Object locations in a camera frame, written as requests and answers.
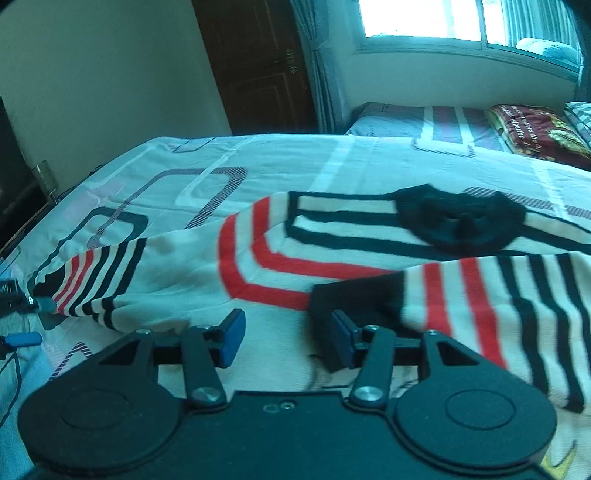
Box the window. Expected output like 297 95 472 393
355 0 583 71

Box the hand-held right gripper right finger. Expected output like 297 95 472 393
328 310 484 412

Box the striped pillow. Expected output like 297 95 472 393
564 101 591 145

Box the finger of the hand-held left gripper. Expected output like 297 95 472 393
0 278 57 317
0 332 43 357

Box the brown wooden door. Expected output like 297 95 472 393
191 0 320 137

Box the bed with striped sheet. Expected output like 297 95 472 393
345 102 591 172

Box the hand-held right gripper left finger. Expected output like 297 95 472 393
95 308 247 412

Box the light blue cushion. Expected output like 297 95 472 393
514 37 581 66

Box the sheer curtain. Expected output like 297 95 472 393
500 0 579 48

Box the folded red printed blanket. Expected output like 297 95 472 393
487 103 591 171

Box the striped knit sweater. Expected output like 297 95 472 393
28 183 591 414

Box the dark cabinet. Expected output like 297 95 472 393
0 96 49 250

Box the grey curtain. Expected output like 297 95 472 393
290 0 352 136

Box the bed with patterned sheet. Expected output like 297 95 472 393
0 133 591 480

